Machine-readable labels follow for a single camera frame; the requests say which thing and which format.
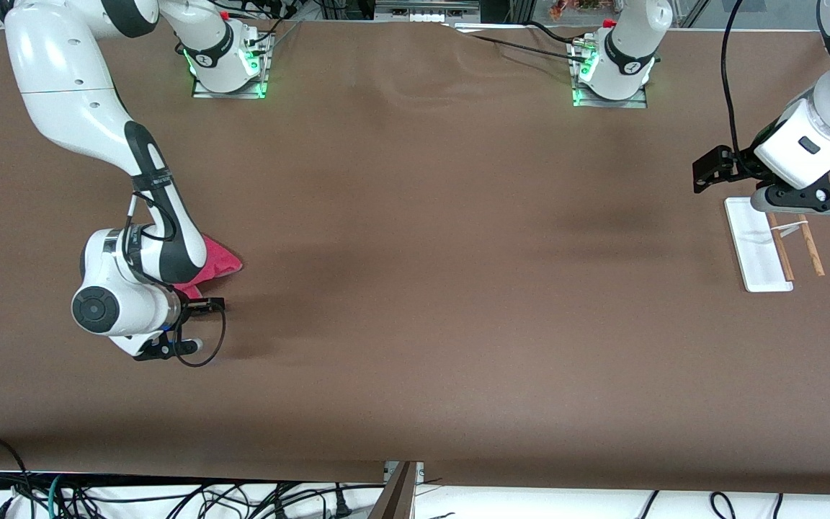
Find black cable to arm base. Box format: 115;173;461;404
444;20;596;66

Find brown wooden beam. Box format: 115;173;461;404
368;461;417;519

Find grey device with white sockets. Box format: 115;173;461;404
375;0;481;22

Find white rack base plate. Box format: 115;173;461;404
723;197;795;293

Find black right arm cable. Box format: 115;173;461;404
125;191;227;368

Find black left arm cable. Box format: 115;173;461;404
720;0;754;156

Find brown table cover sheet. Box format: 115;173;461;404
0;18;830;497

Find orange artificial leaves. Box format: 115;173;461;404
550;0;621;19

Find wooden chopsticks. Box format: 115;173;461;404
767;211;795;282

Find pink microfibre towel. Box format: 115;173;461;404
170;236;244;300

